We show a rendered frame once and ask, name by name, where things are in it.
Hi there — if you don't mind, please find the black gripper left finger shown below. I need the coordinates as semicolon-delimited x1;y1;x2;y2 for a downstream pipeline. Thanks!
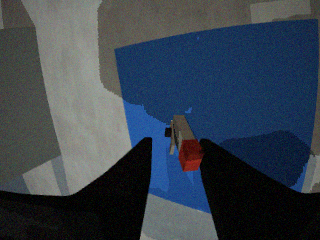
0;137;152;240

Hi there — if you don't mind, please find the blue square mat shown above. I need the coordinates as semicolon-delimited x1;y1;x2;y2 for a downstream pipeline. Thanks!
115;19;319;213

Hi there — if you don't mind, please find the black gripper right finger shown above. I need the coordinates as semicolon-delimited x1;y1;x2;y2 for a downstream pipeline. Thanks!
199;139;320;240

